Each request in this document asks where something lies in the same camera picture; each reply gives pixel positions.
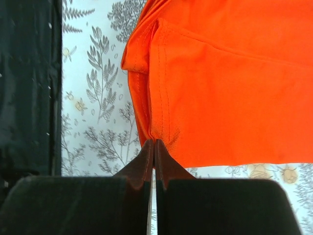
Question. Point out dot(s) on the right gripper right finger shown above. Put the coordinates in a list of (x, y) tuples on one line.
[(187, 205)]

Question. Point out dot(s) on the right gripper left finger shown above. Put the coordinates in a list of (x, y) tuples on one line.
[(55, 205)]

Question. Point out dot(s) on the orange t shirt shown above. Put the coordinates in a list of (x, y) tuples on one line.
[(224, 82)]

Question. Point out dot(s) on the floral table mat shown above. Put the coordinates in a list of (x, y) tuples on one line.
[(99, 134)]

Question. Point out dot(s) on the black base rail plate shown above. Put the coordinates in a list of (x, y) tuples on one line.
[(30, 90)]

